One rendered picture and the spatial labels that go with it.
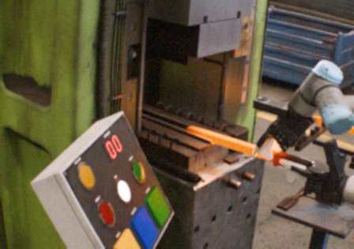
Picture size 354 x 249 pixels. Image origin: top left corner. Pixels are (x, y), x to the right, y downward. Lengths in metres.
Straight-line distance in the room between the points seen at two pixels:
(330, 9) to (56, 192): 9.10
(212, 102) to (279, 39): 3.64
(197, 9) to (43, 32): 0.44
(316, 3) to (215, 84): 8.20
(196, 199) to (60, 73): 0.53
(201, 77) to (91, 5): 0.71
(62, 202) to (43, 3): 0.70
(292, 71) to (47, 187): 4.66
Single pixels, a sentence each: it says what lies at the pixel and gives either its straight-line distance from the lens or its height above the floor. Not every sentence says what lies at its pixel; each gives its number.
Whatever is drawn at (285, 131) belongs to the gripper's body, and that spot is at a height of 1.11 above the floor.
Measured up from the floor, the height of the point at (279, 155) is 1.03.
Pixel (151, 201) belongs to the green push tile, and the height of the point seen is 1.03.
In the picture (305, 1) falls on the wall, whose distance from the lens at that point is 10.17.
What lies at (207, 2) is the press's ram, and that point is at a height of 1.42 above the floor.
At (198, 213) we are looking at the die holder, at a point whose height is 0.82.
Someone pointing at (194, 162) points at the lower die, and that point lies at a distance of 1.63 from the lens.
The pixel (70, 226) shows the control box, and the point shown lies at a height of 1.09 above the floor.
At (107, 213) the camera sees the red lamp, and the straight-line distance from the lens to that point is 1.08.
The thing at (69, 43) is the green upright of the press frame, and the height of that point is 1.33.
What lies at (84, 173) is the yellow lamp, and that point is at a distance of 1.06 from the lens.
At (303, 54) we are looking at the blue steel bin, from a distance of 5.45.
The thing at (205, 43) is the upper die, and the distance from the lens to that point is 1.51.
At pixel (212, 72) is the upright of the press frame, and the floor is 1.12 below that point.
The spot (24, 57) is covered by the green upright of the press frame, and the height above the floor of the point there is 1.22.
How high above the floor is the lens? 1.65
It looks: 23 degrees down
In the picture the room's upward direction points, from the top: 6 degrees clockwise
